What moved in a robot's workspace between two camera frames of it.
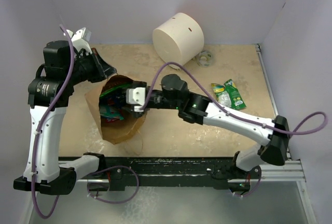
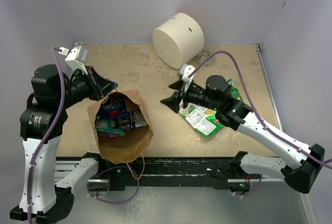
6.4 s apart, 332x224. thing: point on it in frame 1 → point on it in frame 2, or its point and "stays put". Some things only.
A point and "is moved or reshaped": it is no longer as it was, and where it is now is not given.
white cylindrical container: (180, 39) stays put
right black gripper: (136, 114) → (174, 101)
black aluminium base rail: (123, 173) stays put
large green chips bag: (116, 91) is moved or reshaped
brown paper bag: (119, 131) → (122, 149)
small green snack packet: (237, 101) stays put
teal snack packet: (110, 111) → (106, 125)
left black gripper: (102, 70) → (100, 86)
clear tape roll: (204, 58) stays put
